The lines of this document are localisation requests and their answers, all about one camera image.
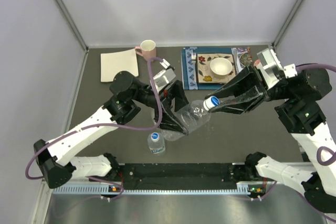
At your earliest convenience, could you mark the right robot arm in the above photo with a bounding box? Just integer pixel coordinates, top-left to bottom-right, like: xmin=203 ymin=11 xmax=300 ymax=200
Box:
xmin=211 ymin=63 xmax=335 ymax=214

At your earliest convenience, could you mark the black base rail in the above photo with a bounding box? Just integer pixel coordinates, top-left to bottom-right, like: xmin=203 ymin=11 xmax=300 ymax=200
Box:
xmin=104 ymin=153 xmax=265 ymax=190

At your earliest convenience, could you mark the clear label-free plastic bottle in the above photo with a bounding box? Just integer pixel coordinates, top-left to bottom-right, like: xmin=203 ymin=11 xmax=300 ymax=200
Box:
xmin=159 ymin=100 xmax=211 ymax=141

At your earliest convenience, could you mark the pink mug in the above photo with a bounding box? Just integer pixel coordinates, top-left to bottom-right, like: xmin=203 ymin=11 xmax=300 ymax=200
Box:
xmin=135 ymin=40 xmax=156 ymax=60

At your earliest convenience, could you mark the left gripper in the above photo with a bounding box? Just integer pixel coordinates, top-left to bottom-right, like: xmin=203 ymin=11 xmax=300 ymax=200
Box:
xmin=132 ymin=79 xmax=198 ymax=133

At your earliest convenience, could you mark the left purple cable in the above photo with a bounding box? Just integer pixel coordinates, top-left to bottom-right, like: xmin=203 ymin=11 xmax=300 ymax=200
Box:
xmin=25 ymin=56 xmax=165 ymax=180

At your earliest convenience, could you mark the blue patterned placemat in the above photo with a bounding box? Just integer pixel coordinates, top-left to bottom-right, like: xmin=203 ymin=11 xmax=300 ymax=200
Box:
xmin=181 ymin=47 xmax=232 ymax=90

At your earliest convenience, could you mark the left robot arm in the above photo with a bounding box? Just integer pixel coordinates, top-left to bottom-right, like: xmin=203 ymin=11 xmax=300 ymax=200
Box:
xmin=34 ymin=69 xmax=188 ymax=189

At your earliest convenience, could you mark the purple cable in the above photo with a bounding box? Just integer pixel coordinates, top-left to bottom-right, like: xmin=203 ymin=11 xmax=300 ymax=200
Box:
xmin=293 ymin=63 xmax=336 ymax=222
xmin=25 ymin=56 xmax=165 ymax=180

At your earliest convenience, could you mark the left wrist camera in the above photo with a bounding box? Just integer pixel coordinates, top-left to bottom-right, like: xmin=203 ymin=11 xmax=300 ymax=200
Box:
xmin=153 ymin=59 xmax=176 ymax=93

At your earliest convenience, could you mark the white bowl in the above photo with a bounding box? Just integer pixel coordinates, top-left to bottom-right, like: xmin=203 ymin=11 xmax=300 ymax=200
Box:
xmin=209 ymin=58 xmax=233 ymax=76

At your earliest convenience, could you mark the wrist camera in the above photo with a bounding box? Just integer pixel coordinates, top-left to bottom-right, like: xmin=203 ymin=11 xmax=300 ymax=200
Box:
xmin=153 ymin=59 xmax=176 ymax=93
xmin=256 ymin=48 xmax=298 ymax=90

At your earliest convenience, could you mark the grey slotted cable duct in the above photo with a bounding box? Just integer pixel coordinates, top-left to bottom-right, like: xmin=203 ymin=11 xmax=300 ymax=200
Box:
xmin=52 ymin=180 xmax=266 ymax=196

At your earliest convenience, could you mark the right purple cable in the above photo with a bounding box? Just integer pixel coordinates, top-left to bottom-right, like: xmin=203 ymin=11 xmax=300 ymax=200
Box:
xmin=293 ymin=63 xmax=336 ymax=222

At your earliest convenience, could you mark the white square plate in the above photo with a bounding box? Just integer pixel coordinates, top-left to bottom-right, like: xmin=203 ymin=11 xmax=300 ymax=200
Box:
xmin=100 ymin=49 xmax=139 ymax=82

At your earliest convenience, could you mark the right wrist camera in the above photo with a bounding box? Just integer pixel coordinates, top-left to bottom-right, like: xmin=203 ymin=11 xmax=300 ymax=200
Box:
xmin=256 ymin=48 xmax=298 ymax=90

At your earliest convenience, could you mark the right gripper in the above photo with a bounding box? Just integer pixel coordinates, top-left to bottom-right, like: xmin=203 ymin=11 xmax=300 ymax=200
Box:
xmin=205 ymin=67 xmax=294 ymax=115

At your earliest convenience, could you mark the small blue-cap water bottle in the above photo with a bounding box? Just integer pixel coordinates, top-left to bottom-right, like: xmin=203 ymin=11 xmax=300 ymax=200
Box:
xmin=148 ymin=132 xmax=166 ymax=155

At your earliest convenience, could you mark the floral square plate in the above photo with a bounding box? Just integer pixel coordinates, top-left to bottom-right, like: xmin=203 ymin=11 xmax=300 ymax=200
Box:
xmin=196 ymin=54 xmax=236 ymax=84

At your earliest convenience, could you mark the blue white bottle cap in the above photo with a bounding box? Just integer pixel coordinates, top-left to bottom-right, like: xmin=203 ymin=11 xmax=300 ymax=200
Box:
xmin=203 ymin=96 xmax=220 ymax=111

